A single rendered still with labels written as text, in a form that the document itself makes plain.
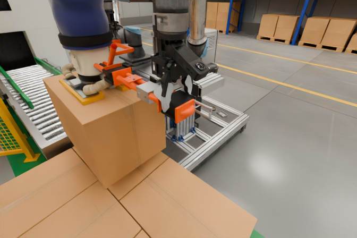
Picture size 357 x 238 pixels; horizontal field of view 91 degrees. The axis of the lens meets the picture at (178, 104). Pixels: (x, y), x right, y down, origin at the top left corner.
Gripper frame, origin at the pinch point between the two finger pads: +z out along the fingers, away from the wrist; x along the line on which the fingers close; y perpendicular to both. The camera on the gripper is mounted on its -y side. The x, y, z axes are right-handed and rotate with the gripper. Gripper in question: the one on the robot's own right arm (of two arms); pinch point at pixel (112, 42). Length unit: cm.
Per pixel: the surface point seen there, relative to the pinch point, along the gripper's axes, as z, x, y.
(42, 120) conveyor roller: 66, -54, -52
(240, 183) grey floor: 120, 54, 91
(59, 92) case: 13, -44, 25
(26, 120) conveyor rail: 60, -63, -51
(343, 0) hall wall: -9, 812, 35
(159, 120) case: 30, -10, 60
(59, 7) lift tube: -24, -35, 34
